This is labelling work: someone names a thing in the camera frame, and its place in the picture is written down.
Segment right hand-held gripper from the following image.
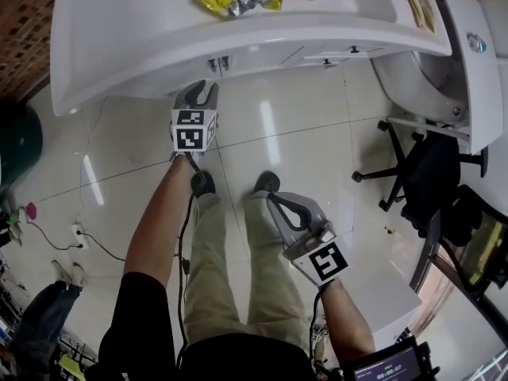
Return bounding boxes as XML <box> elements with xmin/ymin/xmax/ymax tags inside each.
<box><xmin>264</xmin><ymin>190</ymin><xmax>352</xmax><ymax>293</ymax></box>

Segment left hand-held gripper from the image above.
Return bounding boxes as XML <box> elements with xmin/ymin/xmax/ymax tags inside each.
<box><xmin>169</xmin><ymin>79</ymin><xmax>221</xmax><ymax>163</ymax></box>

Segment person's left forearm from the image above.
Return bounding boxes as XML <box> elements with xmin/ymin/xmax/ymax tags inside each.
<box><xmin>122</xmin><ymin>155</ymin><xmax>199</xmax><ymax>281</ymax></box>

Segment person's right forearm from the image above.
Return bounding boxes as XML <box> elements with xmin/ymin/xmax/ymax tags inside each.
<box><xmin>317</xmin><ymin>278</ymin><xmax>377</xmax><ymax>363</ymax></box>

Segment person's right black shoe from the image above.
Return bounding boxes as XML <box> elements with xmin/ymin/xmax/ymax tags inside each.
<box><xmin>252</xmin><ymin>171</ymin><xmax>283</xmax><ymax>194</ymax></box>

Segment person's black shoe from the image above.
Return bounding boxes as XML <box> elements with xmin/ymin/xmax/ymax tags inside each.
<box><xmin>190</xmin><ymin>170</ymin><xmax>217</xmax><ymax>198</ymax></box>
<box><xmin>252</xmin><ymin>171</ymin><xmax>283</xmax><ymax>194</ymax></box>

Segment person's left black shoe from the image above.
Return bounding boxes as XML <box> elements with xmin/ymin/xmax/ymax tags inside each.
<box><xmin>190</xmin><ymin>170</ymin><xmax>217</xmax><ymax>198</ymax></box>

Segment white sink vanity unit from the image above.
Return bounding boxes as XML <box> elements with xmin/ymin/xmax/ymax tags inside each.
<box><xmin>49</xmin><ymin>0</ymin><xmax>457</xmax><ymax>117</ymax></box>

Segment person's khaki trousers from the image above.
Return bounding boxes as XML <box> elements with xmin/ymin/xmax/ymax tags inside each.
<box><xmin>183</xmin><ymin>190</ymin><xmax>313</xmax><ymax>351</ymax></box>

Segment white low box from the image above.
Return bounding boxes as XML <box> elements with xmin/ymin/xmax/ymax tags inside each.
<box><xmin>348</xmin><ymin>278</ymin><xmax>424</xmax><ymax>357</ymax></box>

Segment white vanity drawer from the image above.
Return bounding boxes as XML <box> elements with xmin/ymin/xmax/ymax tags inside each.
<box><xmin>287</xmin><ymin>55</ymin><xmax>347</xmax><ymax>69</ymax></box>
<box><xmin>304</xmin><ymin>44</ymin><xmax>387</xmax><ymax>60</ymax></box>

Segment black office chair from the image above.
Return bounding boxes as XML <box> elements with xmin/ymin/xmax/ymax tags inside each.
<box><xmin>352</xmin><ymin>119</ymin><xmax>490</xmax><ymax>238</ymax></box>

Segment person in black clothing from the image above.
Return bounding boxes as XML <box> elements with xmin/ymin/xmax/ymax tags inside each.
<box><xmin>97</xmin><ymin>271</ymin><xmax>315</xmax><ymax>381</ymax></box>

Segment black chest-mounted monitor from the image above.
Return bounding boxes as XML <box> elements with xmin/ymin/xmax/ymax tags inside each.
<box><xmin>341</xmin><ymin>337</ymin><xmax>433</xmax><ymax>381</ymax></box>

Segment white power strip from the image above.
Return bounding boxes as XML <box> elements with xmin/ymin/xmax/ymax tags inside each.
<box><xmin>71</xmin><ymin>222</ymin><xmax>90</xmax><ymax>251</ymax></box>

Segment dark green bathtub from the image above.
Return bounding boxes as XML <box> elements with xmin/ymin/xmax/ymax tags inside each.
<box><xmin>0</xmin><ymin>101</ymin><xmax>44</xmax><ymax>194</ymax></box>

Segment white side table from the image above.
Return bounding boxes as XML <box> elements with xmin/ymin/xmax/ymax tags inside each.
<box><xmin>432</xmin><ymin>0</ymin><xmax>508</xmax><ymax>156</ymax></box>

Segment beige paper packet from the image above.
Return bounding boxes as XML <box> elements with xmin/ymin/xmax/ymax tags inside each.
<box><xmin>396</xmin><ymin>0</ymin><xmax>436</xmax><ymax>32</ymax></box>

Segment teal drink can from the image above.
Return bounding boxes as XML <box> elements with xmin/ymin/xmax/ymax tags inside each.
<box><xmin>467</xmin><ymin>33</ymin><xmax>487</xmax><ymax>55</ymax></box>

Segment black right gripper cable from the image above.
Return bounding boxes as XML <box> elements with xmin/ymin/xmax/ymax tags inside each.
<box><xmin>312</xmin><ymin>283</ymin><xmax>331</xmax><ymax>372</ymax></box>

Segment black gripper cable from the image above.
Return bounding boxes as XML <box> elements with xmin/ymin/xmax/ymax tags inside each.
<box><xmin>312</xmin><ymin>283</ymin><xmax>331</xmax><ymax>372</ymax></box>
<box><xmin>173</xmin><ymin>152</ymin><xmax>210</xmax><ymax>369</ymax></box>

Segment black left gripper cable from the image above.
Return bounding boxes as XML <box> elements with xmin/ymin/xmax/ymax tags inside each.
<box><xmin>173</xmin><ymin>152</ymin><xmax>210</xmax><ymax>369</ymax></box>

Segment black floor cable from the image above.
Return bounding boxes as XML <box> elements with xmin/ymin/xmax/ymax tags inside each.
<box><xmin>23</xmin><ymin>219</ymin><xmax>129</xmax><ymax>264</ymax></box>

